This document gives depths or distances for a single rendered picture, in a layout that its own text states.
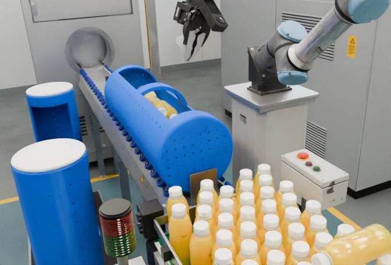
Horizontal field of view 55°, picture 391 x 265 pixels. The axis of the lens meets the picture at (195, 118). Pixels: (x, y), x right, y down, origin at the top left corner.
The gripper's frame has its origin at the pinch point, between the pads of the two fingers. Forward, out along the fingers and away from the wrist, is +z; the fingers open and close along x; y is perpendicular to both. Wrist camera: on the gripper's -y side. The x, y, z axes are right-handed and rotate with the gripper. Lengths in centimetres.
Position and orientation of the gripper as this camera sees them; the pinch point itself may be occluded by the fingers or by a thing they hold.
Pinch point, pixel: (189, 57)
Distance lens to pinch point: 109.1
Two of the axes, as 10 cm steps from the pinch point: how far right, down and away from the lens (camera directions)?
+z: -2.7, 9.0, 3.5
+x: -7.2, 0.5, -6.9
